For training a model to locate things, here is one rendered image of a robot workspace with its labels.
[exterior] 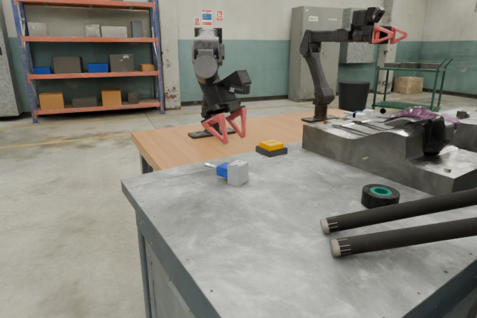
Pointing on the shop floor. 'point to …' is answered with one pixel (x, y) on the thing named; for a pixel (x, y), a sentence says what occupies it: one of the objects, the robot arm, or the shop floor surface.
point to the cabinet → (303, 75)
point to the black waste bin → (353, 95)
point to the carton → (408, 85)
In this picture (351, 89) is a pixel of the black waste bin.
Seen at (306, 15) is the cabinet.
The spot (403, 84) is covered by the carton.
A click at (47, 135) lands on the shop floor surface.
